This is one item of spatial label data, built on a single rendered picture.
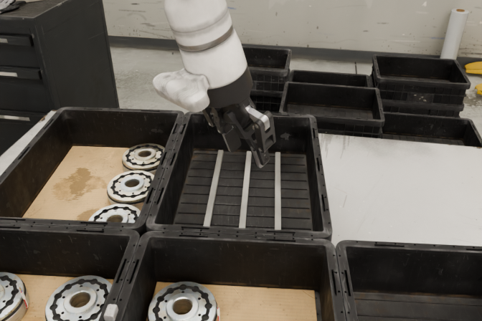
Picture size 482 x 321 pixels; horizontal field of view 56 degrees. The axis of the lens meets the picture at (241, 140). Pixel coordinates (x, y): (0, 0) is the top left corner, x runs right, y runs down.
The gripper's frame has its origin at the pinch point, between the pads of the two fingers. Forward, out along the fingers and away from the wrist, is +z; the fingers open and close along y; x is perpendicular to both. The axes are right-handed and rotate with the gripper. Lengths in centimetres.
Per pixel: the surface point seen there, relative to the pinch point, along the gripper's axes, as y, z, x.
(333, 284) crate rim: -16.3, 15.5, 4.0
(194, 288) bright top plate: 0.7, 16.4, 17.2
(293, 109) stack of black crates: 77, 82, -76
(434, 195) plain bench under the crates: -5, 54, -45
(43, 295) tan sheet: 18.0, 12.8, 34.5
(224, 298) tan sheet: -2.0, 20.3, 14.7
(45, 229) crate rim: 20.3, 4.4, 27.7
